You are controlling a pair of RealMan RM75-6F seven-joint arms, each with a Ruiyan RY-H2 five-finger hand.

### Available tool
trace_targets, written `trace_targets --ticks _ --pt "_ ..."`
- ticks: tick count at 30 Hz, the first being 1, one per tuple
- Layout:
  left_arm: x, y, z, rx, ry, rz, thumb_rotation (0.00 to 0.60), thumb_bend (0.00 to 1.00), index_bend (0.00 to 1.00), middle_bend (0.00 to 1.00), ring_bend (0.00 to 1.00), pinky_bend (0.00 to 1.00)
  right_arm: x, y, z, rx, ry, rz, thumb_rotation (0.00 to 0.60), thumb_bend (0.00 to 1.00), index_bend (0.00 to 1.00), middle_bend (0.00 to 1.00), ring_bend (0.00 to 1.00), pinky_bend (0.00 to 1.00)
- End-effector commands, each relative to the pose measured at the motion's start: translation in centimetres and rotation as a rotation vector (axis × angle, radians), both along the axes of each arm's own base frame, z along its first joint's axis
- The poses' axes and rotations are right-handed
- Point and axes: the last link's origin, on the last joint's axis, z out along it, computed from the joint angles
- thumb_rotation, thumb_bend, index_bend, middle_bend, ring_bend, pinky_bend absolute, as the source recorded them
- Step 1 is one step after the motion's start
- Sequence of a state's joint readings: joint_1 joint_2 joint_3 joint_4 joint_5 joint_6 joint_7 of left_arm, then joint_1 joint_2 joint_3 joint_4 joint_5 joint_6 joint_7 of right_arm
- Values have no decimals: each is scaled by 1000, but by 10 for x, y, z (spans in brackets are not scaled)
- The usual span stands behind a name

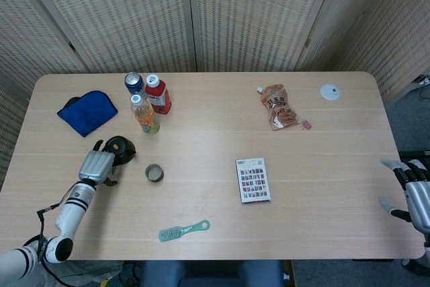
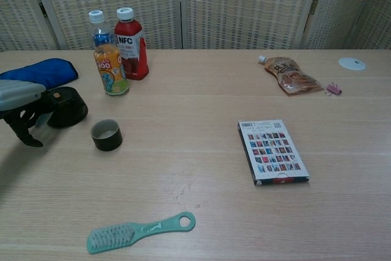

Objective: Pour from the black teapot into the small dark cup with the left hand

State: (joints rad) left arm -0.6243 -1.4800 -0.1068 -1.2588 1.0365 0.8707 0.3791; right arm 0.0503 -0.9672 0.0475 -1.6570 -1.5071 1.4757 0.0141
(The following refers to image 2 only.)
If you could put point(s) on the brown sauce pouch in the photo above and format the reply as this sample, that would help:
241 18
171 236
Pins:
290 74

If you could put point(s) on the picture card box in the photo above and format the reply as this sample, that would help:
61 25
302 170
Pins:
272 151

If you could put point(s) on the blue folded cloth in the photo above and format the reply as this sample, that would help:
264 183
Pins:
46 71

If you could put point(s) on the black teapot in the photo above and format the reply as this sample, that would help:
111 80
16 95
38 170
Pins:
70 111

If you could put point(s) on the green plastic brush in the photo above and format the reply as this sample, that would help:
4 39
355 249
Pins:
113 238

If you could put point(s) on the red NFC juice bottle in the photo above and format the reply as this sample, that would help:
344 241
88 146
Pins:
131 28

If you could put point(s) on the woven folding screen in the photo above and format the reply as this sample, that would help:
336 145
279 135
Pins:
244 7

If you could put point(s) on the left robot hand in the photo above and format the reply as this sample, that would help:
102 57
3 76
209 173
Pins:
18 96

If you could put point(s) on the dark green teacup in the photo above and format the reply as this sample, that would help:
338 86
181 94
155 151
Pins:
107 143

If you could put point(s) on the white round lid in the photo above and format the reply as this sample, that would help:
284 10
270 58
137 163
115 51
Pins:
348 63

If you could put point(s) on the pink binder clip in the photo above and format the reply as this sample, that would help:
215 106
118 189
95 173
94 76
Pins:
334 90

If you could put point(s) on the orange Qoo juice bottle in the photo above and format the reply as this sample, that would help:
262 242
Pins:
111 71

